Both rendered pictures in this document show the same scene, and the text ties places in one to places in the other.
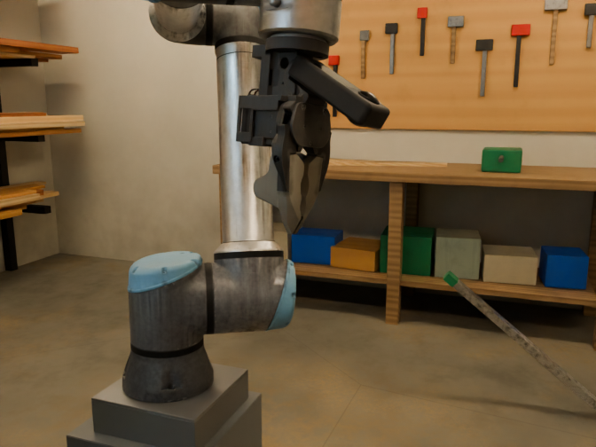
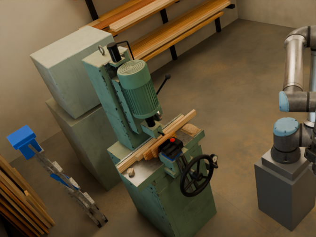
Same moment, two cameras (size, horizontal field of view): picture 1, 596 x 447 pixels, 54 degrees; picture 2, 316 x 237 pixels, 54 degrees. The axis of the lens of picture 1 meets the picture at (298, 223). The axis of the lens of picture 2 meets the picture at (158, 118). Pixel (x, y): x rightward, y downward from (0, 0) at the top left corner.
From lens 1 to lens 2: 1.15 m
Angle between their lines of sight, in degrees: 46
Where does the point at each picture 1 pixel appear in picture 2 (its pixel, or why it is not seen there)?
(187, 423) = (290, 173)
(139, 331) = (276, 144)
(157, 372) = (281, 155)
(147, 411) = (278, 166)
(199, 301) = (296, 140)
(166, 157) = not seen: outside the picture
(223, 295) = (305, 139)
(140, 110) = not seen: outside the picture
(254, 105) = (309, 153)
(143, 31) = not seen: outside the picture
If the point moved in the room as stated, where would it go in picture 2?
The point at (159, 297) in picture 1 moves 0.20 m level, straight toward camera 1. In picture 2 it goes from (283, 138) to (282, 162)
